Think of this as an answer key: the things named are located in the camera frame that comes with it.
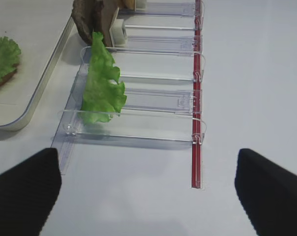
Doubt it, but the white paper tray liner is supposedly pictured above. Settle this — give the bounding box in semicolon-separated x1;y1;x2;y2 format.
0;0;73;105

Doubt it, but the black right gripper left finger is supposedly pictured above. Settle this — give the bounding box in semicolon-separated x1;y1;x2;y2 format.
0;148;62;236

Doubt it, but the bottom bun on tray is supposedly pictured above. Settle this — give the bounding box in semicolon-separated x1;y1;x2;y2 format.
0;64;19;87

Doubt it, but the brown meat patty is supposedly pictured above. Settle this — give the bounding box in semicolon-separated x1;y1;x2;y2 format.
71;0;97;45
93;0;119;47

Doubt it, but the green lettuce leaf in rack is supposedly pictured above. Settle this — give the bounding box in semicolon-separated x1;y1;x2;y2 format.
80;32;127;124

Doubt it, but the green lettuce on burger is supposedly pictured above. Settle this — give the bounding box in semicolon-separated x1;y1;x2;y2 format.
0;36;21;81

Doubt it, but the clear acrylic right food rack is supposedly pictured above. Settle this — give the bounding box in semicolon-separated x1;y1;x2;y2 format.
52;0;206;188

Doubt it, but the white metal tray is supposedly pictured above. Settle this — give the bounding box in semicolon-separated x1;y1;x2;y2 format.
0;0;73;131

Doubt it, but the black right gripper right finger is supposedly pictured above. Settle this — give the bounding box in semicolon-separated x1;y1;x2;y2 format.
234;148;297;236

